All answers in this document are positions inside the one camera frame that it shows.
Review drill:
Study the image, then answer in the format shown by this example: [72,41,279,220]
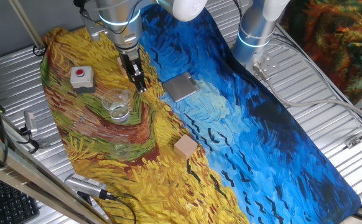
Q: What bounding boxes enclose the aluminium bar with bracket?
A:
[344,119,362,149]

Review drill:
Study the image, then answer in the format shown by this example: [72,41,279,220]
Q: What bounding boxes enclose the ribbed silver depth camera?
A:
[64,173,108,200]

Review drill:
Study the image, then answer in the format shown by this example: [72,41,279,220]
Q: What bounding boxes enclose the black depth camera cable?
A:
[104,191,137,224]

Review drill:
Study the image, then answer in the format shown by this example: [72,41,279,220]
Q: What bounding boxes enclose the grey hose with metal connector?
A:
[252,62,362,125]

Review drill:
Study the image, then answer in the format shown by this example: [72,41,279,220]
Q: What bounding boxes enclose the orange green painted backdrop cloth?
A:
[280,0,362,105]

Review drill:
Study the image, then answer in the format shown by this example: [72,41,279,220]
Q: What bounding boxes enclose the Van Gogh painting print cloth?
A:
[40,0,362,224]

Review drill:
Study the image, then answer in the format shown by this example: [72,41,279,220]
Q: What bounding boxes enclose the silver digital kitchen scale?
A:
[162,72,201,103]

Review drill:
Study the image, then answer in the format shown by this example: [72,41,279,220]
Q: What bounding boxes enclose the black computer keyboard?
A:
[0,174,40,224]

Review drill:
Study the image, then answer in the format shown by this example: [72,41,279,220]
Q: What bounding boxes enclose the empty clear plastic cup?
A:
[108,135,134,162]

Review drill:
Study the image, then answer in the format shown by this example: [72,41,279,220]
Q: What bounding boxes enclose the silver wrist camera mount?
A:
[80,11,109,42]

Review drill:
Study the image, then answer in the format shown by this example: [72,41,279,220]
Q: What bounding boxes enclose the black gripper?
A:
[118,49,148,94]

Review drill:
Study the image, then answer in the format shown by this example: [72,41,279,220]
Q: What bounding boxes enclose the thin grey metal pole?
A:
[8,0,47,56]

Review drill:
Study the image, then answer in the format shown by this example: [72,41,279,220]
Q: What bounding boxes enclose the grey box with red button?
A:
[70,65,96,95]

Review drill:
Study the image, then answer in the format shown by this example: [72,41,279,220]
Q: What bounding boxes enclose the small silver camera on bracket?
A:
[24,110,39,136]

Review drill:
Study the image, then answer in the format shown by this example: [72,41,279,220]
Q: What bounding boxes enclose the aluminium frame beam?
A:
[0,126,107,224]

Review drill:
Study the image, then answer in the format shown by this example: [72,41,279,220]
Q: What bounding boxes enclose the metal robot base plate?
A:
[246,49,281,77]

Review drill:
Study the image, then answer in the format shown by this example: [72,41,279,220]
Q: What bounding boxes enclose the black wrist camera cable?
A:
[73,0,143,35]

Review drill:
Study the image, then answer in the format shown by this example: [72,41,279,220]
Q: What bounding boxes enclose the clear plastic cup with water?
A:
[101,88,132,125]

